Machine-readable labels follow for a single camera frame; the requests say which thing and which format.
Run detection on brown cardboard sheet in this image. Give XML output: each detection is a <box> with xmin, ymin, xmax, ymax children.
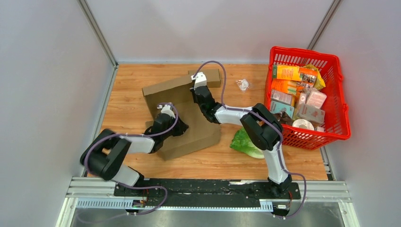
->
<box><xmin>142</xmin><ymin>75</ymin><xmax>221</xmax><ymax>161</ymax></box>

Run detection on brown cardboard box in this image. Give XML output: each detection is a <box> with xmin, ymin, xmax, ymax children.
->
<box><xmin>188</xmin><ymin>69</ymin><xmax>221</xmax><ymax>88</ymax></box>

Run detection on clear bag white parts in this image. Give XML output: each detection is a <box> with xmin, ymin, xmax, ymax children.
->
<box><xmin>236</xmin><ymin>79</ymin><xmax>250</xmax><ymax>92</ymax></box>

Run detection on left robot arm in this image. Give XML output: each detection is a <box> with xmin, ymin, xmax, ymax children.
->
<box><xmin>80</xmin><ymin>113</ymin><xmax>189</xmax><ymax>196</ymax></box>

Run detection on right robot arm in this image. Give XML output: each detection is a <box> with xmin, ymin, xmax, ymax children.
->
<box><xmin>190</xmin><ymin>86</ymin><xmax>292</xmax><ymax>198</ymax></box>

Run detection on teal box package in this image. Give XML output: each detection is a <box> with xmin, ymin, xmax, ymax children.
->
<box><xmin>270</xmin><ymin>100</ymin><xmax>295</xmax><ymax>118</ymax></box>

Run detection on green lettuce head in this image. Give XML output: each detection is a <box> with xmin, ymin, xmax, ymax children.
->
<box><xmin>229</xmin><ymin>127</ymin><xmax>264</xmax><ymax>159</ymax></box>

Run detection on brown chocolate package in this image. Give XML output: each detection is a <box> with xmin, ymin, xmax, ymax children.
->
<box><xmin>274</xmin><ymin>112</ymin><xmax>294</xmax><ymax>126</ymax></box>

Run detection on orange sponge pack lower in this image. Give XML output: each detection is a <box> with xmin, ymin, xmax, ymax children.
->
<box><xmin>271</xmin><ymin>79</ymin><xmax>297</xmax><ymax>96</ymax></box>

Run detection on white tape roll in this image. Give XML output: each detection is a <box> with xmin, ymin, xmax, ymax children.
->
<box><xmin>292</xmin><ymin>119</ymin><xmax>314</xmax><ymax>131</ymax></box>

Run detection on pink white package lower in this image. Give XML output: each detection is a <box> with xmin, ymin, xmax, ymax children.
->
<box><xmin>294</xmin><ymin>104</ymin><xmax>325</xmax><ymax>126</ymax></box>

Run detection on pink snack package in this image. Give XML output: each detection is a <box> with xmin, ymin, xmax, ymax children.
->
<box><xmin>305</xmin><ymin>90</ymin><xmax>327</xmax><ymax>109</ymax></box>

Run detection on yellow snack bag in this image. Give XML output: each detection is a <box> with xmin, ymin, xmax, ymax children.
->
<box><xmin>304</xmin><ymin>64</ymin><xmax>326</xmax><ymax>90</ymax></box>

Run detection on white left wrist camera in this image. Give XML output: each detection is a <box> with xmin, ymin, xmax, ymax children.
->
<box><xmin>157</xmin><ymin>104</ymin><xmax>175</xmax><ymax>119</ymax></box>

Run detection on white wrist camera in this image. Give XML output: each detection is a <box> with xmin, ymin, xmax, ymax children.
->
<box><xmin>191</xmin><ymin>72</ymin><xmax>207</xmax><ymax>90</ymax></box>
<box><xmin>157</xmin><ymin>104</ymin><xmax>175</xmax><ymax>119</ymax></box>

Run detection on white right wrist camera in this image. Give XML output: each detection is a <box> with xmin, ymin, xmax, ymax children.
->
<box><xmin>191</xmin><ymin>72</ymin><xmax>207</xmax><ymax>90</ymax></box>

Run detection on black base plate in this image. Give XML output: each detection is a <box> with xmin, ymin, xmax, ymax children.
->
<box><xmin>113</xmin><ymin>178</ymin><xmax>301</xmax><ymax>208</ymax></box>

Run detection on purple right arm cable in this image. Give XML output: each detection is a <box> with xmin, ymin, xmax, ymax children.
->
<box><xmin>192</xmin><ymin>61</ymin><xmax>308</xmax><ymax>219</ymax></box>

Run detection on aluminium frame post left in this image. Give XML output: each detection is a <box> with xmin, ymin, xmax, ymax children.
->
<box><xmin>77</xmin><ymin>0</ymin><xmax>118</xmax><ymax>68</ymax></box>

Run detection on aluminium frame post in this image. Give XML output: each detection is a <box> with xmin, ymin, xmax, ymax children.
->
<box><xmin>307</xmin><ymin>0</ymin><xmax>343</xmax><ymax>50</ymax></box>
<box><xmin>77</xmin><ymin>0</ymin><xmax>118</xmax><ymax>68</ymax></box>

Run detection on aluminium frame post right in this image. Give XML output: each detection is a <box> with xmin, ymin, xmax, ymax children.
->
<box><xmin>307</xmin><ymin>0</ymin><xmax>343</xmax><ymax>50</ymax></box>

